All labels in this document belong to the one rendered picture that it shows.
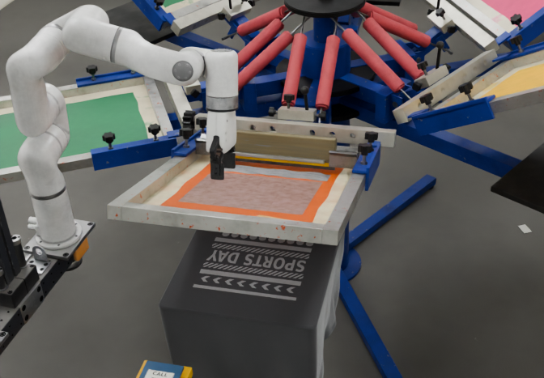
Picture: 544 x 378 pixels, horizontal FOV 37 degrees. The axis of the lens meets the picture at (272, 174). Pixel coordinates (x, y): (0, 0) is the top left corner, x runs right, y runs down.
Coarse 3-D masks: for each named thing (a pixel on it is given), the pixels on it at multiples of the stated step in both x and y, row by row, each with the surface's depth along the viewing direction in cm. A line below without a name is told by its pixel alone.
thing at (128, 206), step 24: (168, 168) 235; (144, 192) 217; (360, 192) 228; (120, 216) 203; (144, 216) 202; (168, 216) 200; (192, 216) 198; (216, 216) 197; (240, 216) 198; (336, 216) 200; (312, 240) 193; (336, 240) 191
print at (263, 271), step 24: (216, 240) 249; (240, 240) 248; (264, 240) 248; (288, 240) 247; (216, 264) 239; (240, 264) 239; (264, 264) 239; (288, 264) 238; (216, 288) 231; (240, 288) 230; (264, 288) 230; (288, 288) 229
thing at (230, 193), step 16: (208, 176) 240; (224, 176) 241; (240, 176) 241; (256, 176) 242; (176, 192) 226; (192, 192) 226; (208, 192) 226; (224, 192) 227; (240, 192) 227; (192, 208) 213; (208, 208) 213; (224, 208) 214
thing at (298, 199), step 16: (272, 176) 243; (336, 176) 245; (256, 192) 228; (272, 192) 228; (288, 192) 229; (304, 192) 229; (320, 192) 230; (240, 208) 214; (256, 208) 215; (272, 208) 215; (288, 208) 215; (304, 208) 216
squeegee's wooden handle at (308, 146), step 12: (240, 132) 252; (252, 132) 251; (264, 132) 251; (240, 144) 253; (252, 144) 252; (264, 144) 251; (276, 144) 250; (288, 144) 249; (300, 144) 248; (312, 144) 247; (324, 144) 246; (336, 144) 247; (300, 156) 249; (312, 156) 248; (324, 156) 247
